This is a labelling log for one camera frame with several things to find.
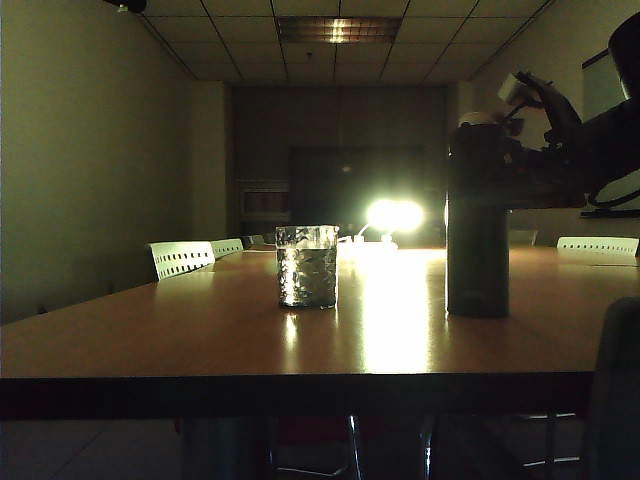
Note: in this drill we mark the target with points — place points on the pale chair backrest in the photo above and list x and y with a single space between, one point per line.
256 241

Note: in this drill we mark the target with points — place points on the ceiling light panel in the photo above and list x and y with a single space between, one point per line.
340 31

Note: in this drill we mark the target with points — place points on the metal frame chair under table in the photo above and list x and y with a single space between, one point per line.
550 440

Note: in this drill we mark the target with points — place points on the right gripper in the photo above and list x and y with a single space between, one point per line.
550 175

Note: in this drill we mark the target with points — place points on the black thermos cup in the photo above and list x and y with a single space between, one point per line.
477 260

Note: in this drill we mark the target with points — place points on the ceiling corner camera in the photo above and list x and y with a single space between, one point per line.
127 5

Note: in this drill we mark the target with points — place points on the low cabinet with shelves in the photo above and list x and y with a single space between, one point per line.
265 200

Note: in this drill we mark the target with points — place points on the red chair under table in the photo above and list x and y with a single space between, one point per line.
310 432

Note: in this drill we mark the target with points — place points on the white gooseneck usb lamp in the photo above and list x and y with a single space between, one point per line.
411 216
382 216

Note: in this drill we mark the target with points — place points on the dark wall screen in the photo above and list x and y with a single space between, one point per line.
330 185

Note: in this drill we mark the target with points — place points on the textured clear glass cup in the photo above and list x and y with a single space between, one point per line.
306 270

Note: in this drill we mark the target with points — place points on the metal table leg column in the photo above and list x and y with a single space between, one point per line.
225 450

